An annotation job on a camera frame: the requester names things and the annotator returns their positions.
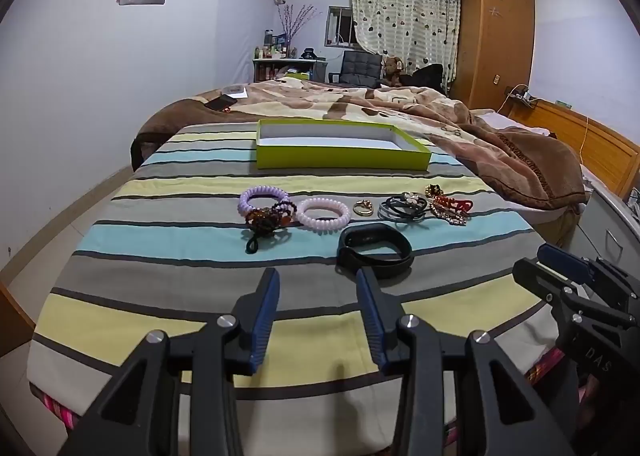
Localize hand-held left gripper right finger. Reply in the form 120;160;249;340
355;266;576;456

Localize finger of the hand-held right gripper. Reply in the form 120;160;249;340
537;243;596;287
512;258;576;307

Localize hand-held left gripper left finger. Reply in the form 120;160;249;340
57;267;281;456

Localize black fitness band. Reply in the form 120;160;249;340
336;223;415;279

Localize amber bead hair tie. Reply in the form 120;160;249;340
245;201;298;255

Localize pink spiral hair tie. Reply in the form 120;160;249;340
297;197;351;235

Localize blue-grey flower hair tie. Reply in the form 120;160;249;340
378;192;429;225

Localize red hair clip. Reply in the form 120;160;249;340
432;195;474;217

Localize purple spiral hair tie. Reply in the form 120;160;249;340
239;187;292;217

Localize lime green shallow box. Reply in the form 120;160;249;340
256;119;432;171

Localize grey bedside cabinet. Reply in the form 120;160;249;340
570;180;640;269

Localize striped bed sheet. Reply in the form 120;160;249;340
27;123;556;437

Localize wooden headboard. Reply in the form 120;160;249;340
500;98;640;197

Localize power strip with chargers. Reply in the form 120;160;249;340
504;84;537;105

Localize brown patterned blanket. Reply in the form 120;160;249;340
131;78;587;211

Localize black smartphone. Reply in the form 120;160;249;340
205;94;239;112

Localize pink patterned under sheet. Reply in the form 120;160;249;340
29;383;78;433

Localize wooden wardrobe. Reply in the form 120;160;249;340
449;0;536;112

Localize black cloth bundle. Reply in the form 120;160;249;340
404;64;445;92

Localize wooden furniture corner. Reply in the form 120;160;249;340
0;281;37;358

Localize white desk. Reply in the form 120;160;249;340
252;57;329;83

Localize brown teddy bear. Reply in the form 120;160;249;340
382;56;406;87

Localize black office chair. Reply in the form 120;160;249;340
331;50;384;88

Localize assorted bottles and jars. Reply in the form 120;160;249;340
252;30;299;60

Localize heart print curtain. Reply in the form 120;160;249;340
348;0;461;82

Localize purple blossom branches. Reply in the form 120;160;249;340
276;3;321;45

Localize window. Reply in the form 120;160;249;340
327;6;358;47

